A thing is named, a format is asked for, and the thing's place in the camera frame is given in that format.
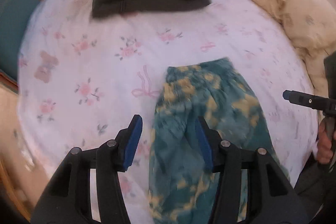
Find teal yellow patterned pants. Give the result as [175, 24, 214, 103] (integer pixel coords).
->
[148, 57, 291, 224]

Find person's right hand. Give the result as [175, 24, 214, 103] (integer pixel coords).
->
[316, 118, 334, 164]

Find cream crumpled duvet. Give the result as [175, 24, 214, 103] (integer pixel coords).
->
[252, 0, 335, 97]

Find white floral bed sheet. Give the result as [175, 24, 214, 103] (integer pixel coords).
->
[18, 0, 318, 223]

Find dark grey folded pants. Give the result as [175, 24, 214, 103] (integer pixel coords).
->
[92, 0, 211, 18]

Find teal bed frame side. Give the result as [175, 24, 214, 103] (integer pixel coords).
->
[1, 0, 42, 81]

